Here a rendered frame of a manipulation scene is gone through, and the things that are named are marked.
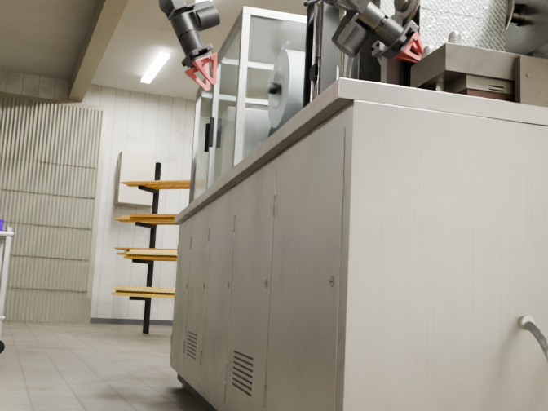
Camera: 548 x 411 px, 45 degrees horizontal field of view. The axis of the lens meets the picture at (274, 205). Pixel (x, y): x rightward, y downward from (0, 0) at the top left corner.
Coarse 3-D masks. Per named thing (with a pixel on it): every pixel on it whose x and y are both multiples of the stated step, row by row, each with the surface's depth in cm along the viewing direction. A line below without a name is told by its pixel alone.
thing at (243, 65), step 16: (240, 16) 264; (256, 16) 261; (272, 16) 262; (288, 16) 264; (304, 16) 266; (224, 48) 297; (240, 48) 258; (240, 64) 256; (240, 80) 255; (240, 96) 254; (240, 112) 254; (208, 128) 317; (240, 128) 253; (192, 144) 368; (208, 144) 316; (240, 144) 252; (192, 160) 365; (208, 160) 310; (240, 160) 251; (192, 176) 364; (208, 176) 307
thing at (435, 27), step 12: (420, 12) 162; (432, 12) 163; (444, 12) 163; (420, 24) 161; (432, 24) 162; (444, 24) 163; (456, 24) 164; (468, 24) 165; (480, 24) 166; (492, 24) 167; (504, 24) 168; (420, 36) 161; (432, 36) 162; (444, 36) 163; (468, 36) 164; (480, 36) 165; (492, 36) 166; (504, 36) 167; (492, 48) 166; (504, 48) 167
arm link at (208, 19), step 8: (176, 0) 176; (184, 0) 177; (208, 0) 181; (176, 8) 175; (184, 8) 178; (192, 8) 180; (200, 8) 180; (208, 8) 181; (168, 16) 182; (200, 16) 179; (208, 16) 180; (216, 16) 181; (200, 24) 180; (208, 24) 181; (216, 24) 183
